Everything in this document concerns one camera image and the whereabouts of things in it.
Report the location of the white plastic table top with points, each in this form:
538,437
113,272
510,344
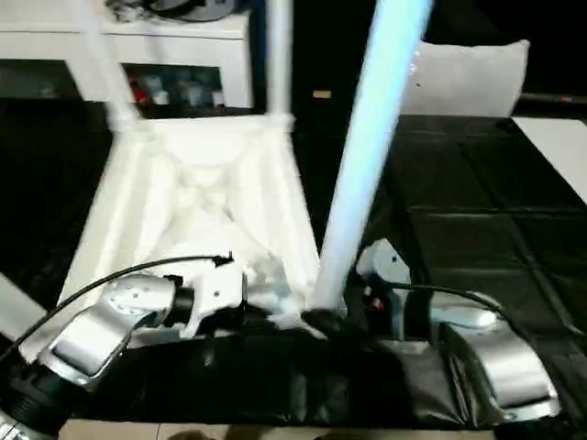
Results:
160,206

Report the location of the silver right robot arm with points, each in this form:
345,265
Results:
504,362

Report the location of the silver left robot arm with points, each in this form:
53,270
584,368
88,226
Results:
91,339

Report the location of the dark robot foot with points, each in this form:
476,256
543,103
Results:
188,434

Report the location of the small white cup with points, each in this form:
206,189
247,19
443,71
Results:
219,97
160,96

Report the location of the white flat board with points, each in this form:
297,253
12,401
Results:
557,151

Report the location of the grey cushion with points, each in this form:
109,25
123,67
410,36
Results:
468,78

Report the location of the red box in cabinet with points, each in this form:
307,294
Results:
135,89

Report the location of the tall black cabinet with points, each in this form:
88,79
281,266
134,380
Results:
321,55

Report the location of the black bar with red mark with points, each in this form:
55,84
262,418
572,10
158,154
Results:
555,98

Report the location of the white cabinet with glass doors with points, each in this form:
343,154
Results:
183,50

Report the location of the round grey appliance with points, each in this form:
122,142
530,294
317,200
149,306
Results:
192,8

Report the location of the black clutter pile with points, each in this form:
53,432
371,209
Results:
126,9

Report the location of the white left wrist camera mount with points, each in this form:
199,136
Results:
215,289

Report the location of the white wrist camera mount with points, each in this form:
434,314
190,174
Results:
387,261
215,289

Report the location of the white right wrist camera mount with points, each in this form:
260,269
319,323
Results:
387,261

